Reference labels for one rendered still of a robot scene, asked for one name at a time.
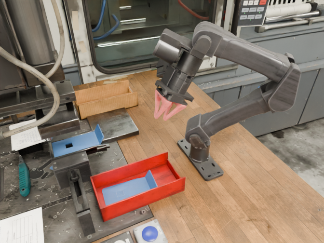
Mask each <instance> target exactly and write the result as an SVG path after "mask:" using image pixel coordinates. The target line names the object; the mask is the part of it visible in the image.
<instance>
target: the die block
mask: <svg viewBox="0 0 324 243"><path fill-rule="evenodd" d="M72 146H73V145H72ZM72 146H68V147H66V148H70V147H72ZM73 169H79V171H80V175H81V179H82V182H86V181H89V180H90V177H91V176H92V172H91V168H90V164H89V163H86V164H83V165H79V166H76V167H73V168H70V169H66V170H64V171H61V172H57V173H54V175H55V177H56V180H57V182H58V185H59V188H60V190H61V189H65V188H68V187H70V185H69V181H68V176H67V173H68V172H69V170H73Z"/></svg>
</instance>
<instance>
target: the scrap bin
mask: <svg viewBox="0 0 324 243"><path fill-rule="evenodd" d="M149 170H150V171H151V173H152V175H153V177H154V179H155V181H156V184H157V187H155V188H153V189H150V190H147V191H144V192H142V193H139V194H137V195H134V196H131V197H129V198H126V199H123V200H120V201H118V202H115V203H112V204H109V205H107V206H106V204H105V200H104V196H103V193H102V189H103V188H107V187H110V186H113V185H117V184H119V183H123V182H126V181H130V180H133V179H136V178H142V177H145V175H146V174H147V172H148V171H149ZM90 180H91V183H92V187H93V191H94V195H95V198H96V201H97V204H98V207H99V210H100V213H101V217H102V219H103V222H105V221H108V220H111V219H113V218H116V217H118V216H121V215H124V214H126V213H128V212H131V211H133V210H136V209H138V208H141V207H144V206H146V205H149V204H151V203H154V202H157V201H159V200H162V199H164V198H167V197H169V196H172V195H174V194H177V193H180V192H182V191H184V190H185V181H186V177H182V178H181V177H180V176H179V174H178V173H177V171H176V170H175V168H174V167H173V166H172V164H171V163H170V161H169V160H168V151H167V152H164V153H161V154H158V155H155V156H151V157H148V158H145V159H142V160H139V161H136V162H133V163H130V164H127V165H124V166H121V167H118V168H115V169H112V170H109V171H106V172H103V173H99V174H96V175H93V176H91V177H90Z"/></svg>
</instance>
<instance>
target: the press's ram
mask: <svg viewBox="0 0 324 243"><path fill-rule="evenodd" d="M52 84H53V85H54V86H55V88H56V89H57V91H58V94H59V97H60V104H59V108H58V110H57V112H56V113H55V114H54V115H53V116H52V117H51V118H50V119H49V120H48V121H47V122H45V123H43V124H41V125H39V126H37V128H38V131H39V134H40V137H41V140H44V139H45V140H46V141H51V140H52V138H53V137H55V136H59V135H63V134H67V133H71V132H74V131H78V130H81V125H80V121H79V118H78V115H77V113H76V110H75V107H74V104H73V101H76V100H77V99H76V95H75V92H74V89H73V86H72V84H71V81H70V80H65V81H64V83H60V82H59V81H58V82H52ZM53 105H54V96H53V94H52V92H51V91H50V89H49V88H48V87H47V86H46V84H40V85H38V86H35V88H34V89H30V88H29V87H28V88H27V89H25V90H20V91H15V92H10V93H5V94H0V118H2V117H6V116H11V115H15V114H19V113H23V112H28V111H32V110H35V114H36V121H37V120H39V119H41V118H43V117H44V116H46V115H47V114H48V113H49V112H50V110H51V109H52V107H53Z"/></svg>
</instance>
